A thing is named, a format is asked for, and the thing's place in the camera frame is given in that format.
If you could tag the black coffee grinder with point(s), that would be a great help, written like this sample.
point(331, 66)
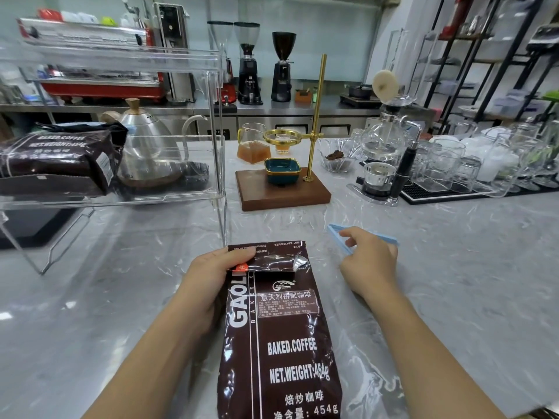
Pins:
point(283, 67)
point(249, 65)

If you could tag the stainless steel counter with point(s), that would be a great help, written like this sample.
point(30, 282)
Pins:
point(279, 114)

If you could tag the coffee grinder with clear hopper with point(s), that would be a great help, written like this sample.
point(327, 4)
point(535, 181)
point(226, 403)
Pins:
point(222, 52)

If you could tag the person's left hand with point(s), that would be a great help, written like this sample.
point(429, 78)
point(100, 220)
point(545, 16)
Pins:
point(203, 285)

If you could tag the black foil bag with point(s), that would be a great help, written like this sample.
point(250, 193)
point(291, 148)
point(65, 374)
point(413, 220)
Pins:
point(83, 126)

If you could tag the person's left thumb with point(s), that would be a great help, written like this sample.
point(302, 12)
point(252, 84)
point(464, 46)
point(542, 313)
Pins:
point(241, 256)

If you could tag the steel gooseneck kettle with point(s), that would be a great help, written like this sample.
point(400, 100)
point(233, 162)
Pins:
point(146, 146)

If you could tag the red espresso machine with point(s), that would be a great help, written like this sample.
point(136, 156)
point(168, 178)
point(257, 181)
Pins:
point(96, 78)

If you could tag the person's left forearm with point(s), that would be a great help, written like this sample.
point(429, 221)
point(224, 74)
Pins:
point(161, 362)

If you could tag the gold pour-over stand, wooden base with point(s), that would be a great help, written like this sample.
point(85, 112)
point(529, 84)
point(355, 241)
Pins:
point(284, 191)

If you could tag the clear plastic film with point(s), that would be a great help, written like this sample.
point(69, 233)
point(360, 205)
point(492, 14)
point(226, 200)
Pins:
point(380, 388)

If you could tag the beige siphon filter disc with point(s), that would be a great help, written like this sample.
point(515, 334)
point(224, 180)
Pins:
point(385, 85)

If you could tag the person's right thumb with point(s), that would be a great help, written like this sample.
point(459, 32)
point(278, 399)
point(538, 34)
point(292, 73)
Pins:
point(348, 268)

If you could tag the teal ceramic dish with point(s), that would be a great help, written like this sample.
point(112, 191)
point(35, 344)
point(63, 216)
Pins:
point(283, 169)

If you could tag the black metal shelving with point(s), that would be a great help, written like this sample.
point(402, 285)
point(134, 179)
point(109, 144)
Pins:
point(493, 61)

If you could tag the green cup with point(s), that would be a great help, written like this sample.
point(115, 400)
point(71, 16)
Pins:
point(109, 21)

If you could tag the group of clear glass cups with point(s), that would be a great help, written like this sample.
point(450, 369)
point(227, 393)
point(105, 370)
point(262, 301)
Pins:
point(476, 159)

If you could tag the brown coffee bean bag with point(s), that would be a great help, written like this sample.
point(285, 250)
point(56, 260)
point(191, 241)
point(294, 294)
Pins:
point(279, 344)
point(52, 163)

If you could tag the black rubber bar mat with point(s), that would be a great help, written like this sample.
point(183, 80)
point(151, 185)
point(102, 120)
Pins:
point(436, 195)

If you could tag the ground coffee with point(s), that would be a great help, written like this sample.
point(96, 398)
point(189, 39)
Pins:
point(335, 155)

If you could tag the glass bowl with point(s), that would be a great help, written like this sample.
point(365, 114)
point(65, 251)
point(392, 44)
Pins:
point(335, 161)

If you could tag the wooden knock box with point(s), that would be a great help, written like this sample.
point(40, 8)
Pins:
point(303, 96)

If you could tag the person's right hand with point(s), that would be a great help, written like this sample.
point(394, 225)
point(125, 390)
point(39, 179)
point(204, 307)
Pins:
point(373, 263)

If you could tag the steel siphon burner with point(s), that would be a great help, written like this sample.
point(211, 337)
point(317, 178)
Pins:
point(377, 176)

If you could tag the blue plastic sealing clip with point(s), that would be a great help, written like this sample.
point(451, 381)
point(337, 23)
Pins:
point(335, 235)

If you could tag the silver and black coffee machine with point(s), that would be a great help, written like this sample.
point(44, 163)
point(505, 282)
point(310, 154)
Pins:
point(174, 52)

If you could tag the glass siphon coffee maker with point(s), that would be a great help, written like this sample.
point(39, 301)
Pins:
point(386, 135)

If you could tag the person's right forearm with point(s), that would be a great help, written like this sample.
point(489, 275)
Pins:
point(428, 357)

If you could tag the clear acrylic shelf rack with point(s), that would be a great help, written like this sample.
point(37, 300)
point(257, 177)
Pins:
point(131, 200)

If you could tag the black stove with pot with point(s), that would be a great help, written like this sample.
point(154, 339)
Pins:
point(359, 95)

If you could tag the glass server with amber liquid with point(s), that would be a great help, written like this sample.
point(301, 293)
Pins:
point(252, 148)

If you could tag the red cup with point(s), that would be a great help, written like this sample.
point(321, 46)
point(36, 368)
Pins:
point(49, 14)

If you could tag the small glass cup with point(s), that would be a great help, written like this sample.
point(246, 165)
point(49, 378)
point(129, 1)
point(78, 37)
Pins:
point(283, 143)

